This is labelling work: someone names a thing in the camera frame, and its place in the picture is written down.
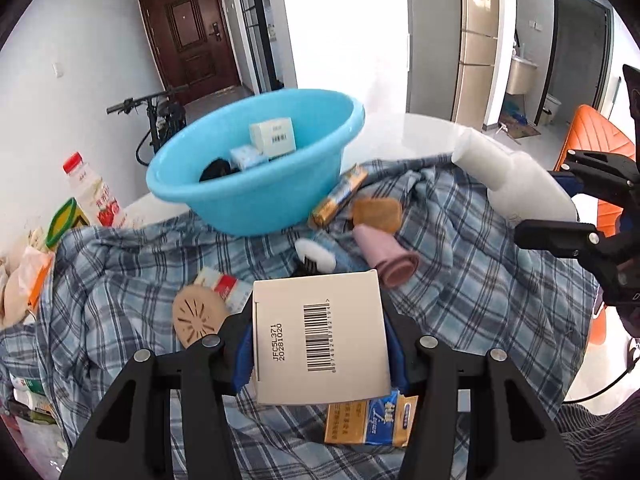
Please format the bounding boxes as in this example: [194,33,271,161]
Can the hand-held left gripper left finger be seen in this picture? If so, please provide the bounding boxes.
[60,305,258,480]

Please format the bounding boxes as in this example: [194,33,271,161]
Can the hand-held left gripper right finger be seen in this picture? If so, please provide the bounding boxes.
[382,295,581,480]

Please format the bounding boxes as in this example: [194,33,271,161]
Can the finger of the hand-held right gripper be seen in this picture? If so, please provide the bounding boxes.
[514,219,626,271]
[547,147,640,211]

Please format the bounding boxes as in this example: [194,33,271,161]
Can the white barcode box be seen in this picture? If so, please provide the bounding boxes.
[250,269,393,406]

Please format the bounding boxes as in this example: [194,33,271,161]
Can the beige round perforated disc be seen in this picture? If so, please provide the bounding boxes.
[172,285,231,350]

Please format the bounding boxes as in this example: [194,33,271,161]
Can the white plastic bottle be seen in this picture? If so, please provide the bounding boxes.
[451,127,578,223]

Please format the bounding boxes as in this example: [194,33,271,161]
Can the gold blue cigarette box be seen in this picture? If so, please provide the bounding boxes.
[324,390,420,448]
[307,163,369,228]

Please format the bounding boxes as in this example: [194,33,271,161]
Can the pink collapsible cup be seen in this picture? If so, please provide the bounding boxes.
[352,223,421,289]

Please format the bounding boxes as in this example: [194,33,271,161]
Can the blue plastic basin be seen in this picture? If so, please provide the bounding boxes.
[146,88,366,237]

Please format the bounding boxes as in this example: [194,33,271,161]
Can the orange chair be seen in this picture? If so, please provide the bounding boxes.
[552,104,638,346]

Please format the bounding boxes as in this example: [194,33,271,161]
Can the red white cigarette box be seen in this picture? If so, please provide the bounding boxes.
[194,266,253,313]

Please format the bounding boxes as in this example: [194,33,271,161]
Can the blue plaid cloth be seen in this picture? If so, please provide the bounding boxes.
[0,152,601,480]

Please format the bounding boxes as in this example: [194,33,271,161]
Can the brown doormat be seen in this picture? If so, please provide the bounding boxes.
[500,122,542,139]

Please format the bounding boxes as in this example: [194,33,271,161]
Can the white washbasin cabinet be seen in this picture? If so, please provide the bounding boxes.
[505,55,538,96]

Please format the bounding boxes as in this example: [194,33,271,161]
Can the person's dark striped clothing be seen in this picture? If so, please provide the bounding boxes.
[555,400,640,480]

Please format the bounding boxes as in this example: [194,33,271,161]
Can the beige refrigerator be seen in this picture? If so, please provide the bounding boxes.
[452,0,516,131]

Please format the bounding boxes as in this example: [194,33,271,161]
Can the black object in basin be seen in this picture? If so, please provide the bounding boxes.
[199,158,241,183]

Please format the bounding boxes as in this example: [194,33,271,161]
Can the light blue small box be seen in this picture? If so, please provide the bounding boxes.
[230,144,270,171]

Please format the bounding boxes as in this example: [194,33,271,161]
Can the red-capped yoghurt drink bottle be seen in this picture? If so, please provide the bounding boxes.
[62,152,126,228]

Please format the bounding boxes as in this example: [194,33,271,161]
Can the green white carton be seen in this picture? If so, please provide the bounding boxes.
[7,372,58,426]

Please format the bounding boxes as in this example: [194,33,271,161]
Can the small white green box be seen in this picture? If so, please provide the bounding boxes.
[249,117,297,161]

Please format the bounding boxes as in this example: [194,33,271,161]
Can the green yellow container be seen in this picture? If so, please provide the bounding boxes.
[46,197,91,251]

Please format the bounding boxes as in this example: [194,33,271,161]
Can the pile of beige snack bags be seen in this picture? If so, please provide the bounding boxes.
[0,227,56,331]

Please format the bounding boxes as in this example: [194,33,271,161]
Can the black bicycle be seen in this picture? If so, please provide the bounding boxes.
[106,85,190,166]

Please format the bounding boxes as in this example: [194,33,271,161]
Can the brown entrance door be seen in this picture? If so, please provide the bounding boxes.
[138,0,242,106]

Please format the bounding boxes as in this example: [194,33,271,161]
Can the black framed glass door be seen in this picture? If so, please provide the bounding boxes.
[232,0,286,93]

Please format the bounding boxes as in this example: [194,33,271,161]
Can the black cable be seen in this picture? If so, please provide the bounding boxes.
[562,337,640,406]

